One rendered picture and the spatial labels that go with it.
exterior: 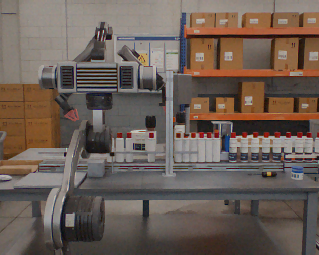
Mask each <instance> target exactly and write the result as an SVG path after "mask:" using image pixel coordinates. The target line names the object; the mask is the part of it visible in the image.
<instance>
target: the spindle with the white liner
mask: <svg viewBox="0 0 319 255"><path fill-rule="evenodd" d="M145 126H146V128H147V129H146V131H145V151H148V139H149V133H154V138H155V151H156V150H157V131H156V130H155V127H156V117H155V116H154V115H147V116H146V118H145Z"/></svg>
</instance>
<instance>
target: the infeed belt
mask: <svg viewBox="0 0 319 255"><path fill-rule="evenodd" d="M272 161H273V160H270V161H269V163H264V162H261V160H259V162H258V163H252V162H251V161H250V160H248V162H247V163H241V162H240V160H237V161H236V163H230V162H229V160H220V162H219V163H213V162H212V163H206V162H205V163H198V162H197V163H190V162H189V163H183V162H182V163H175V161H174V164H283V163H282V162H280V163H275V162H272ZM87 163H88V161H79V163H78V164H87ZM40 164H65V162H64V161H42V162H41V163H40ZM104 164H111V163H107V161H104ZM113 164H166V161H155V163H149V162H148V161H133V163H126V161H124V163H117V162H116V161H114V163H113Z"/></svg>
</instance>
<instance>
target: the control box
mask: <svg viewBox="0 0 319 255"><path fill-rule="evenodd" d="M172 78H173V104H189V103H192V75H188V74H173V77H172Z"/></svg>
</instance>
